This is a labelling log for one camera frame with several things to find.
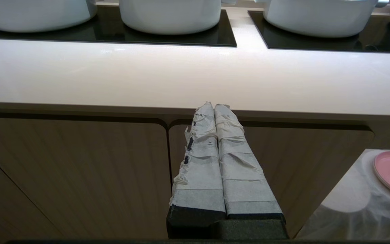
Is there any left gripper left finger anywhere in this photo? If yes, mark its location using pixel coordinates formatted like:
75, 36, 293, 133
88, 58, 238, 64
167, 102, 227, 239

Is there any black glass cooktop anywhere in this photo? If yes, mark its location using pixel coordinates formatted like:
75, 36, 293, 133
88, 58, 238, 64
0, 5, 237, 47
248, 11, 390, 54

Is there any wooden cabinet door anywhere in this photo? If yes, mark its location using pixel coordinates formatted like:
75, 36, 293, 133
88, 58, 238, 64
0, 117, 169, 242
169, 121, 375, 239

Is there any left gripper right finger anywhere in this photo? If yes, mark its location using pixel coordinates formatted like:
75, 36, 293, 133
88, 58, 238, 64
212, 104, 289, 240

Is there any white pot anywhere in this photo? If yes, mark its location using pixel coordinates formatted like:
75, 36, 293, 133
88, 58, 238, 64
254, 0, 389, 38
0, 0, 98, 33
118, 0, 222, 36

